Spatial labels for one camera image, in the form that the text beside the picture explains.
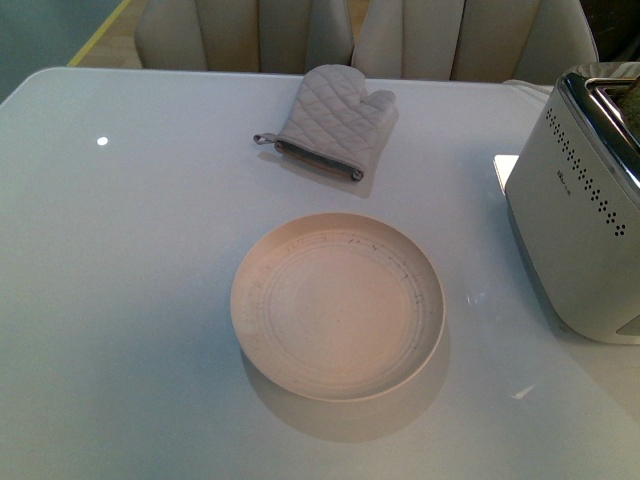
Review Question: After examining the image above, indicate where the white chrome toaster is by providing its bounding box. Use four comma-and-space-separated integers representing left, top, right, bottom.
505, 62, 639, 345

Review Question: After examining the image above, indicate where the beige chair right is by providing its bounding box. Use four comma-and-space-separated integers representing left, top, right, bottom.
352, 0, 599, 85

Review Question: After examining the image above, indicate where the slice of brown bread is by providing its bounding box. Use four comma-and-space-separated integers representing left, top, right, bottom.
619, 77, 640, 123

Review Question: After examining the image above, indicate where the beige chair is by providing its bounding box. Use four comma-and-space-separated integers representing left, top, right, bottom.
135, 0, 354, 74
352, 0, 599, 85

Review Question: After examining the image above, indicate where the beige chair left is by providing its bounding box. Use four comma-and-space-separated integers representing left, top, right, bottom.
135, 0, 354, 74

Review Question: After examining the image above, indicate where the dark grey washing machine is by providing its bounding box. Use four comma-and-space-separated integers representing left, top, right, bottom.
580, 0, 640, 61

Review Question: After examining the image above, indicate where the grey quilted oven mitt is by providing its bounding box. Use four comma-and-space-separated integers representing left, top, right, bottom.
253, 65, 397, 182

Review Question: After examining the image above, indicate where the round beige plate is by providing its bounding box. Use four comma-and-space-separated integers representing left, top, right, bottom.
230, 212, 445, 402

